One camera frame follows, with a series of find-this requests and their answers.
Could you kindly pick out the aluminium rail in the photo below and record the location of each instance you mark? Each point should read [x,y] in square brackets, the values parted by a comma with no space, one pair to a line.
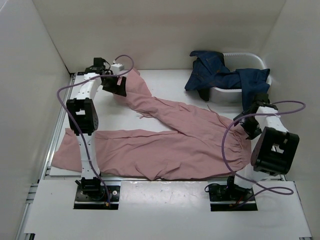
[125,192]
[53,140]

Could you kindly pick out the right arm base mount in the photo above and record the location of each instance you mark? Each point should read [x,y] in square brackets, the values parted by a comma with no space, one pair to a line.
[224,199]

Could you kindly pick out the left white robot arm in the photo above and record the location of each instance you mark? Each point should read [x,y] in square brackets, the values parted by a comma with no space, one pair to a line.
[83,120]

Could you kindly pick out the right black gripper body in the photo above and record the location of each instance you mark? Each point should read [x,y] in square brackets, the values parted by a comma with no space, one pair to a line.
[250,126]

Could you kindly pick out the aluminium left rail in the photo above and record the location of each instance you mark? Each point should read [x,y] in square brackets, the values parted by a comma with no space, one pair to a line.
[53,140]

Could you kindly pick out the pink trousers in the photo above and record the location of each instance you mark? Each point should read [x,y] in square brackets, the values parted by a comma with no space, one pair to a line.
[198,144]

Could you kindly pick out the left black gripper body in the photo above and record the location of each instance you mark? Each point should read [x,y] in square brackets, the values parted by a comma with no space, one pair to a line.
[109,84]

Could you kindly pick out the aluminium front rail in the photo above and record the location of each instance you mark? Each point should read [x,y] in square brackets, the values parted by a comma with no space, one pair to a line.
[125,192]

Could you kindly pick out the dark blue jeans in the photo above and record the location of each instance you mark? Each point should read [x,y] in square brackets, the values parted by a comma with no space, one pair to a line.
[209,70]

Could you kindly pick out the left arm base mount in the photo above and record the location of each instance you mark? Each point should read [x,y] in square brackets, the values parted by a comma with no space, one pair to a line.
[91,194]

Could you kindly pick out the white plastic basket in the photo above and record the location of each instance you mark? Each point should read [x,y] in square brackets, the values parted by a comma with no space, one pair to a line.
[243,76]

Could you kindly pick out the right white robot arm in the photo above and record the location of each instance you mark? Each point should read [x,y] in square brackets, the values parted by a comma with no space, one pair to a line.
[274,150]

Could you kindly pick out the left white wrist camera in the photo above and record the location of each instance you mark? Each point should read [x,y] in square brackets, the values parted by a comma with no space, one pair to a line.
[117,68]

